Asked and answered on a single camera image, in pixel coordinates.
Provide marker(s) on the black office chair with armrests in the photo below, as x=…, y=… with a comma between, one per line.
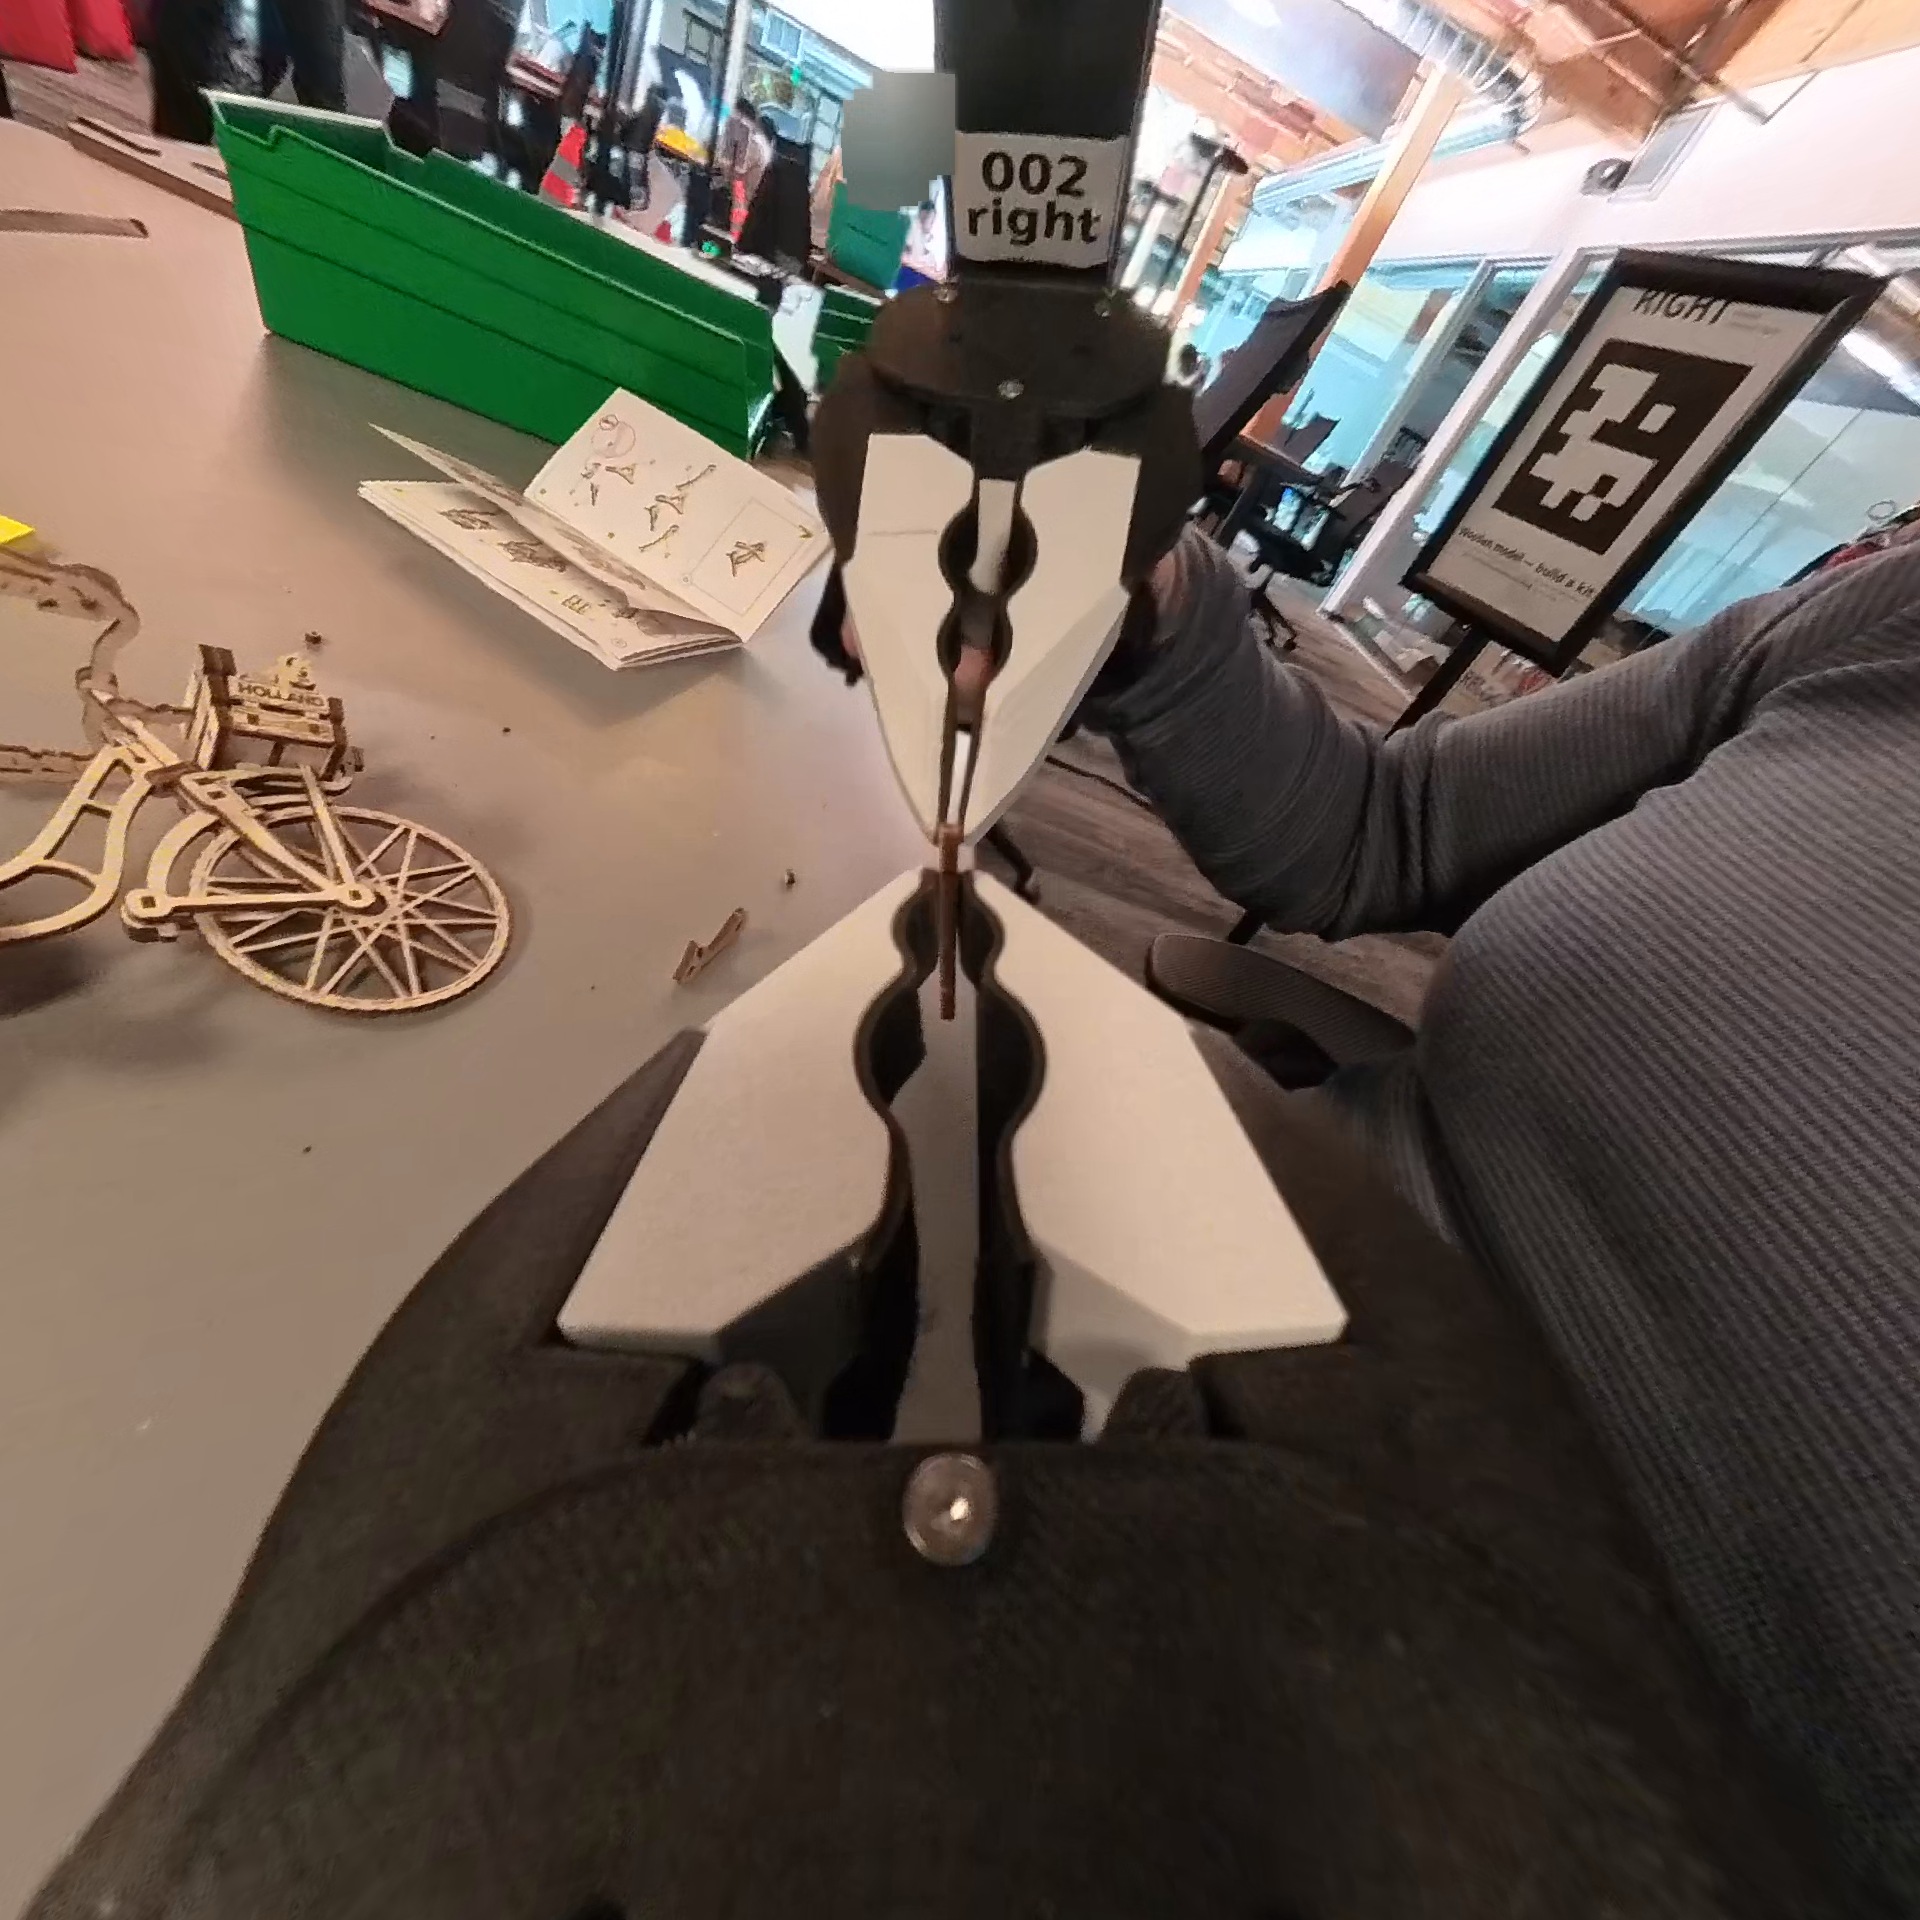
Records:
x=1275, y=388

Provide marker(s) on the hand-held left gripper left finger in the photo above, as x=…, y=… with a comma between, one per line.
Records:
x=720, y=1187

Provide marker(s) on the small green plastic bin stack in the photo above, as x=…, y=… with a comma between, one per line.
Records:
x=869, y=284

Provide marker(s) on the flat wooden board piece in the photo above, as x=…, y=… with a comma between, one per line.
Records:
x=151, y=163

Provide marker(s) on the black chair armrest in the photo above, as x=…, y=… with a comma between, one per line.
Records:
x=1275, y=1003

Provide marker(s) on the slotted wooden part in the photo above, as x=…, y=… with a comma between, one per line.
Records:
x=950, y=960

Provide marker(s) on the large green plastic bin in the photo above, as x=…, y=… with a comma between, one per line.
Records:
x=478, y=284

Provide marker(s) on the small narrow wooden part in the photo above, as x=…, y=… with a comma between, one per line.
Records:
x=948, y=841

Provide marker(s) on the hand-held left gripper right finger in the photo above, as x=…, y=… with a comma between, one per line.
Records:
x=1171, y=1187

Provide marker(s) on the small wooden clip part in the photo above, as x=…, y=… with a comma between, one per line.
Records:
x=708, y=948

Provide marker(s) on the instruction booklet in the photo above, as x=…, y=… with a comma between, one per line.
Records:
x=677, y=512

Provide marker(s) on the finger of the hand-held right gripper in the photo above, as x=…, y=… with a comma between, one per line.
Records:
x=901, y=602
x=1072, y=602

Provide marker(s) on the framed tag sign on stand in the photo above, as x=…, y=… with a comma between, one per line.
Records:
x=1635, y=435

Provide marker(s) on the wooden bicycle model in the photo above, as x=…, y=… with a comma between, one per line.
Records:
x=278, y=717

